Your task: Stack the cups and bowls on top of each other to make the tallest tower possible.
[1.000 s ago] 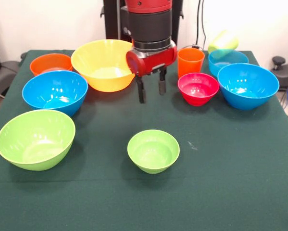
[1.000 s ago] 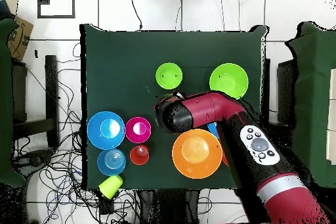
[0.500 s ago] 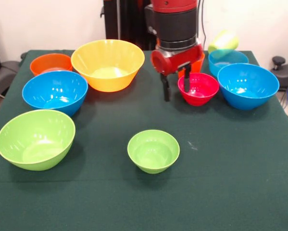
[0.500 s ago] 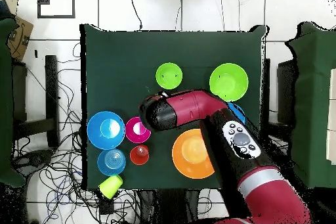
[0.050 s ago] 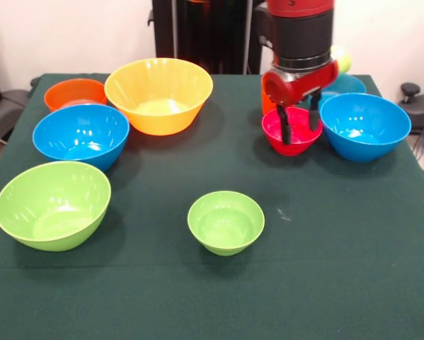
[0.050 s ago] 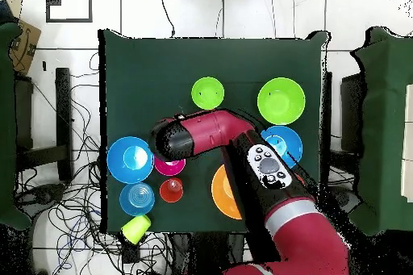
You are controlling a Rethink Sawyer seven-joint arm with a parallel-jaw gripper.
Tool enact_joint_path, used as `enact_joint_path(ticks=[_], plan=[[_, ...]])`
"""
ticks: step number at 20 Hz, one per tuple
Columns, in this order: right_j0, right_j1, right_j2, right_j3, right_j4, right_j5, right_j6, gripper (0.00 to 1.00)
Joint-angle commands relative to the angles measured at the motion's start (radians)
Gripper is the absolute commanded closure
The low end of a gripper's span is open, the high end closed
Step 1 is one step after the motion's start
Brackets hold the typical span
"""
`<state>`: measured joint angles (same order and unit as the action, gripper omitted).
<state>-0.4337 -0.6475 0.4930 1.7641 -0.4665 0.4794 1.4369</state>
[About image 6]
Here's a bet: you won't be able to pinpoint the small green bowl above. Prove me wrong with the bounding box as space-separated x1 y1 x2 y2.
190 76 226 110

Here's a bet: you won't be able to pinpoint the large yellow bowl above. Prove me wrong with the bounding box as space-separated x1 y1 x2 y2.
211 164 243 221

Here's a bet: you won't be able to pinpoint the large blue bowl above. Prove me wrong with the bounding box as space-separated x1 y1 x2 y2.
106 135 155 185
260 125 304 169

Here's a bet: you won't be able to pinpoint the small ribbed blue bowl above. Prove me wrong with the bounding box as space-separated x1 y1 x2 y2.
119 181 156 218

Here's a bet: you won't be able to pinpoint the green cup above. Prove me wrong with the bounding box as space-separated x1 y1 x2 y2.
120 214 152 246

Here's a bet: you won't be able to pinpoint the small pink bowl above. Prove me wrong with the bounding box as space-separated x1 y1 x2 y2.
153 155 187 177

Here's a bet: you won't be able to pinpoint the orange cup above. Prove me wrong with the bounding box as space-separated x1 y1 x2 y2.
159 177 185 204

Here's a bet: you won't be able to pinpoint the large green bowl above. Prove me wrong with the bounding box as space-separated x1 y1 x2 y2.
257 77 307 126

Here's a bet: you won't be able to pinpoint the dark green table cloth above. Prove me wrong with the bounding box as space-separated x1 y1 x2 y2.
98 28 330 234

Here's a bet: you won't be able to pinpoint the black power strip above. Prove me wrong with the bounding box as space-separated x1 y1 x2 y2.
121 234 141 265

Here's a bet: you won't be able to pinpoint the black floor stand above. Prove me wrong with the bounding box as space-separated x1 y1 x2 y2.
321 70 367 160
14 67 73 182

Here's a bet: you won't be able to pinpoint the grey base leg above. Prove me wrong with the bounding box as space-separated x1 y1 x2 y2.
323 184 362 215

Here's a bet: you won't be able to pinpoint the black chair base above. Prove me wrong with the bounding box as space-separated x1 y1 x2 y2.
14 182 67 216

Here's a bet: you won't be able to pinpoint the green cloth covered table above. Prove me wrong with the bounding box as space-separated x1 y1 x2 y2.
349 26 413 235
0 21 31 231

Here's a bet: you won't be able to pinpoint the cardboard box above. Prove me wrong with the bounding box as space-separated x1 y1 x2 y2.
7 18 42 77

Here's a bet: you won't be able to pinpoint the black floor cable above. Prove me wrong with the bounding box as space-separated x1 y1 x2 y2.
156 0 176 38

